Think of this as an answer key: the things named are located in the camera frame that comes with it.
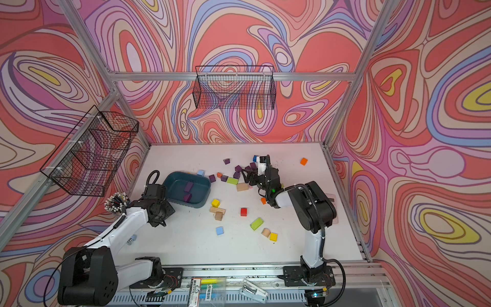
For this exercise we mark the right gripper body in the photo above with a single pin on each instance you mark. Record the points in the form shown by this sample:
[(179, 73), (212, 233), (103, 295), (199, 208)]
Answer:
[(260, 181)]

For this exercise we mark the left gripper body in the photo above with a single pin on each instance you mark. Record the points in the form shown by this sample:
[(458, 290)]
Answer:
[(165, 211)]

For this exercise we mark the teal plastic storage bin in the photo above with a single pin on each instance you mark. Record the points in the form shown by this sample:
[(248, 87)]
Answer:
[(175, 184)]

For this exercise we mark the light purple brick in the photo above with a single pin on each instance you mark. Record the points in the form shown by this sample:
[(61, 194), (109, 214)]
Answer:
[(188, 187)]

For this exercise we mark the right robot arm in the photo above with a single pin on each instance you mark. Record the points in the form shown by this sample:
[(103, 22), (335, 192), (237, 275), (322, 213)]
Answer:
[(315, 212)]

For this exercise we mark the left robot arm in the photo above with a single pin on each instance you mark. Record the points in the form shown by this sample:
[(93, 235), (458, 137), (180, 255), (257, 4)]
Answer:
[(89, 275)]

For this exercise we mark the natural wood block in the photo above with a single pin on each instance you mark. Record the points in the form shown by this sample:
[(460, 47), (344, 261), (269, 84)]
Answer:
[(242, 187)]

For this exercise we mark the lime green long brick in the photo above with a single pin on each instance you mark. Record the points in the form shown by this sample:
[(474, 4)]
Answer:
[(232, 181)]

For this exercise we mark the cup of pens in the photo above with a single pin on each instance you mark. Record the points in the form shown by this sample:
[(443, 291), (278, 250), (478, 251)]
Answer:
[(117, 203)]

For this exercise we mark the engraved wood block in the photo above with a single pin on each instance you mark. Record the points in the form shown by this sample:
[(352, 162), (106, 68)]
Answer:
[(216, 210)]

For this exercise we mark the yellow cube brick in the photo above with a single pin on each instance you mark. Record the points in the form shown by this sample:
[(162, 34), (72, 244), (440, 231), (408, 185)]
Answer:
[(215, 203), (273, 236)]

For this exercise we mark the yellow cube brick near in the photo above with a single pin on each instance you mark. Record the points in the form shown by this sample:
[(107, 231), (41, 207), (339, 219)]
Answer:
[(273, 236)]

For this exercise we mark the pink calculator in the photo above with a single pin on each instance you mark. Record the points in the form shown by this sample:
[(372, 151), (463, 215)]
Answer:
[(334, 201)]

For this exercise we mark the black wire basket left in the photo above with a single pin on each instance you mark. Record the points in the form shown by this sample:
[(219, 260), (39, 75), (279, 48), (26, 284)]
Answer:
[(94, 157)]

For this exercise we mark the black wire basket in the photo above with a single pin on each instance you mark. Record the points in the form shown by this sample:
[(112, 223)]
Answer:
[(94, 157), (235, 87)]

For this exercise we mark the black wire basket back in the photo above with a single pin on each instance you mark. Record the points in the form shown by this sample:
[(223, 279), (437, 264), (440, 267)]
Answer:
[(235, 87)]

